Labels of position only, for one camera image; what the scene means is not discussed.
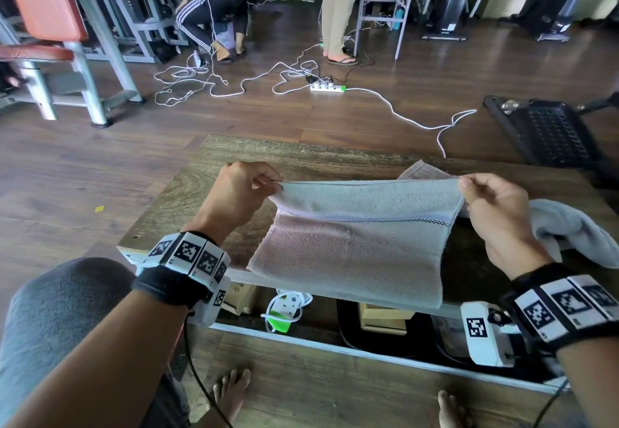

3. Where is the person's right forearm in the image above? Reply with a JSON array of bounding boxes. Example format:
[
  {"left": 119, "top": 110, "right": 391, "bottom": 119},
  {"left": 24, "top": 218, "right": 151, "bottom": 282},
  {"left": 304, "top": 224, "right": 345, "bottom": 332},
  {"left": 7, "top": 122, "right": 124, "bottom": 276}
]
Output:
[{"left": 556, "top": 335, "right": 619, "bottom": 428}]

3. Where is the low wooden table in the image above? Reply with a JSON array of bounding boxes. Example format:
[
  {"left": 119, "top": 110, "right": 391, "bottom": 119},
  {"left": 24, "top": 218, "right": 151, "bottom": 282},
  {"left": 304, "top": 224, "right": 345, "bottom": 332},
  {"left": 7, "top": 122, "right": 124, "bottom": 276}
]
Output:
[{"left": 117, "top": 246, "right": 571, "bottom": 394}]

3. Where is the person's left forearm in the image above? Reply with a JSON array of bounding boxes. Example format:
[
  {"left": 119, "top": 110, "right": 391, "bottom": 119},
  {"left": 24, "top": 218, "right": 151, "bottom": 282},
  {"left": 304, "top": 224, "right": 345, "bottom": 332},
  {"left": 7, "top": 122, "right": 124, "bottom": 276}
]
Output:
[{"left": 5, "top": 289, "right": 190, "bottom": 428}]

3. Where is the thin black cable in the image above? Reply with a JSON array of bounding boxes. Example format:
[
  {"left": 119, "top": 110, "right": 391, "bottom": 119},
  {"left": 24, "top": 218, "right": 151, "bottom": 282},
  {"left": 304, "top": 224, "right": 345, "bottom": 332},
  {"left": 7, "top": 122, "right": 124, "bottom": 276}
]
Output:
[{"left": 338, "top": 31, "right": 376, "bottom": 83}]

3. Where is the grey towel striped border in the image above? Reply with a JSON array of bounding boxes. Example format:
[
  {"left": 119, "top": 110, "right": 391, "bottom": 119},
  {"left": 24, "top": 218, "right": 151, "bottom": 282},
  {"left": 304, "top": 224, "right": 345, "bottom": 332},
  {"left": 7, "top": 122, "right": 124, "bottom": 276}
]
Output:
[{"left": 246, "top": 179, "right": 467, "bottom": 310}]

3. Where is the person's left leg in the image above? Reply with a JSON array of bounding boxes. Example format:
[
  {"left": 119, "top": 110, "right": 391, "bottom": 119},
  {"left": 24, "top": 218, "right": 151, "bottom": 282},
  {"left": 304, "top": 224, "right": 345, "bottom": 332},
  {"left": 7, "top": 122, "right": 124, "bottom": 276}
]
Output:
[{"left": 0, "top": 257, "right": 192, "bottom": 428}]

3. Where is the black gym equipment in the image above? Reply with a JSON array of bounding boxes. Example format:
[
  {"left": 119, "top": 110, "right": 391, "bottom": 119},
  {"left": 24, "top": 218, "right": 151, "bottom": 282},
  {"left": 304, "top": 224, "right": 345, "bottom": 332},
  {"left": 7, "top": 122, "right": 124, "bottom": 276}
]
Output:
[{"left": 498, "top": 0, "right": 598, "bottom": 43}]

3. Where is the plain cardboard box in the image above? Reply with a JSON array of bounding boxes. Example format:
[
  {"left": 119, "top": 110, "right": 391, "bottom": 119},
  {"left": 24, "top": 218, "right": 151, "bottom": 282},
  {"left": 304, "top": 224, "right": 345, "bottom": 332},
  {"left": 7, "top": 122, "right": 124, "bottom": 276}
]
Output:
[{"left": 359, "top": 302, "right": 416, "bottom": 336}]

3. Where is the black perforated platform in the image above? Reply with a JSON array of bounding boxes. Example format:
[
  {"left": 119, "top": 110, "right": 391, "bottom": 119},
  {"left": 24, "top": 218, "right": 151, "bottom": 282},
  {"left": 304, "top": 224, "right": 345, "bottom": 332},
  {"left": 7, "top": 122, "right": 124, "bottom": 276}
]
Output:
[{"left": 483, "top": 92, "right": 619, "bottom": 187}]

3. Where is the person's right foot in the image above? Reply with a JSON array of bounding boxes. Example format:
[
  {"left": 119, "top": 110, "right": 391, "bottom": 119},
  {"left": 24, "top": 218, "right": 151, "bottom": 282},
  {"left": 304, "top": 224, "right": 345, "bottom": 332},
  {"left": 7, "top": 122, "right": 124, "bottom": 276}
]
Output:
[{"left": 437, "top": 389, "right": 473, "bottom": 428}]

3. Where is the heap of grey towels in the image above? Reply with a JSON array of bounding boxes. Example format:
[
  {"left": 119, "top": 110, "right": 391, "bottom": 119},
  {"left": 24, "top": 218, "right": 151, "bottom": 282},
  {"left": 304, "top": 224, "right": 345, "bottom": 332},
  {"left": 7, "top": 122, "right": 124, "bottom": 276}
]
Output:
[{"left": 397, "top": 159, "right": 619, "bottom": 269}]

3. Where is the white green socket adapter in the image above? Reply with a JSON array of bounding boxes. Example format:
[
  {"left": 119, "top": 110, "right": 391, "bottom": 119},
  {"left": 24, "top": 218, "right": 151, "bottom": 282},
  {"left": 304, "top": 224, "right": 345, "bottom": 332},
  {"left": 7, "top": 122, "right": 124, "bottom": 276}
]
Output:
[{"left": 260, "top": 289, "right": 314, "bottom": 335}]

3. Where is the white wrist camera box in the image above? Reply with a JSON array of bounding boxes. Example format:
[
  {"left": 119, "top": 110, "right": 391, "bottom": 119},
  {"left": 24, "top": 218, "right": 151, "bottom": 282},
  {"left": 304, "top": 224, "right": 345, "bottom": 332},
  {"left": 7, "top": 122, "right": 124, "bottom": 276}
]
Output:
[
  {"left": 460, "top": 300, "right": 521, "bottom": 368},
  {"left": 188, "top": 287, "right": 231, "bottom": 328}
]

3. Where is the person's left hand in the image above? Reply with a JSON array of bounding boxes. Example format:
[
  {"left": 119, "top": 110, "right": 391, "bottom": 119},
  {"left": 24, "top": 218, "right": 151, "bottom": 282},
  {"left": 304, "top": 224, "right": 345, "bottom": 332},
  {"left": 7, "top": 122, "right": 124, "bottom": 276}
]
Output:
[{"left": 186, "top": 160, "right": 284, "bottom": 245}]

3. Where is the white folding table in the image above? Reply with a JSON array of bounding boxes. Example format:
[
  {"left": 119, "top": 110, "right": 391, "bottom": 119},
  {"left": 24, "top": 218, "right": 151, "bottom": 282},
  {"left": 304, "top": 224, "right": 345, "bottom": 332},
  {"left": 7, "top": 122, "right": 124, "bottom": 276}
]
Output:
[{"left": 353, "top": 0, "right": 432, "bottom": 61}]

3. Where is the long white cable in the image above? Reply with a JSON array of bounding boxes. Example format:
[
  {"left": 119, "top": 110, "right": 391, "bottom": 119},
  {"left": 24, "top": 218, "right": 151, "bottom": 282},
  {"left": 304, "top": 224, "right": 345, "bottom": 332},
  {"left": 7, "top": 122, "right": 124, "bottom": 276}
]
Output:
[{"left": 344, "top": 86, "right": 478, "bottom": 159}]

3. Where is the grey weight machine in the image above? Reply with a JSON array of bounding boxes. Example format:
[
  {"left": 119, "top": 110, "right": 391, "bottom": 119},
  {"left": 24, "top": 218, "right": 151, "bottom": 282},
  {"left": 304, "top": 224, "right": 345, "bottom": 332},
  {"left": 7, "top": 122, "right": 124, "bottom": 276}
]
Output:
[{"left": 77, "top": 0, "right": 190, "bottom": 64}]

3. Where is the looped white cable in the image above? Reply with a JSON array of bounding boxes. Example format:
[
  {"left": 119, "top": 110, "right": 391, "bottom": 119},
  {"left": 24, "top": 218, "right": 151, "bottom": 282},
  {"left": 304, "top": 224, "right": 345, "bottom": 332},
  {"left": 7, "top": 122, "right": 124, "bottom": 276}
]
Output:
[{"left": 153, "top": 50, "right": 286, "bottom": 107}]

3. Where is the cardboard box with label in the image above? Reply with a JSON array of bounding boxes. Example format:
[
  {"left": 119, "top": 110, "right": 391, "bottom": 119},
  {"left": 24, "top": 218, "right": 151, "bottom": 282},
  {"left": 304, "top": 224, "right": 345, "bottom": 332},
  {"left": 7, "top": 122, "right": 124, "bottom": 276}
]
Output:
[{"left": 221, "top": 281, "right": 260, "bottom": 316}]

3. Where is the tangled white cable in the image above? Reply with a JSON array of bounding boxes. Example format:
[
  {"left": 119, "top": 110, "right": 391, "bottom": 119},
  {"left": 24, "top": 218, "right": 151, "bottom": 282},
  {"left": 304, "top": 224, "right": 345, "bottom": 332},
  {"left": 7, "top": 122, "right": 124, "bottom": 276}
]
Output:
[{"left": 271, "top": 43, "right": 322, "bottom": 96}]

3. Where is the white green power strip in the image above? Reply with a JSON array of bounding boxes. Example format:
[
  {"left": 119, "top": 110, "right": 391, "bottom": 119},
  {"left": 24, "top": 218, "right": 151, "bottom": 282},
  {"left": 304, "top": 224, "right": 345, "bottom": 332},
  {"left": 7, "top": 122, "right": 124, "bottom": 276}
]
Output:
[{"left": 309, "top": 80, "right": 348, "bottom": 94}]

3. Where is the person's right hand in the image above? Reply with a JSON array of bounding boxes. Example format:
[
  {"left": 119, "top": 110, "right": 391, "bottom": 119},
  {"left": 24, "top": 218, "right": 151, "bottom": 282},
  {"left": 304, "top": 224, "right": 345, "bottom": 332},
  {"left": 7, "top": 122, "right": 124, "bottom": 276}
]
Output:
[{"left": 458, "top": 173, "right": 555, "bottom": 281}]

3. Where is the black camera cable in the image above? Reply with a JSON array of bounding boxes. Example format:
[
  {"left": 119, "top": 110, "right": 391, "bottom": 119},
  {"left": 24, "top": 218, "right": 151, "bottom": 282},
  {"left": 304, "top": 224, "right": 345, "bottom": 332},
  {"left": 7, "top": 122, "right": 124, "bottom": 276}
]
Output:
[
  {"left": 183, "top": 316, "right": 234, "bottom": 428},
  {"left": 531, "top": 376, "right": 571, "bottom": 428}
]

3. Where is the black elliptical trainer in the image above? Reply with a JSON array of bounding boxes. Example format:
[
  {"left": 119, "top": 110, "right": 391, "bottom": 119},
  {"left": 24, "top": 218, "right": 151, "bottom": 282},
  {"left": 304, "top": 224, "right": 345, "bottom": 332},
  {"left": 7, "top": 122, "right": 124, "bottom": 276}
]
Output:
[{"left": 421, "top": 0, "right": 494, "bottom": 42}]

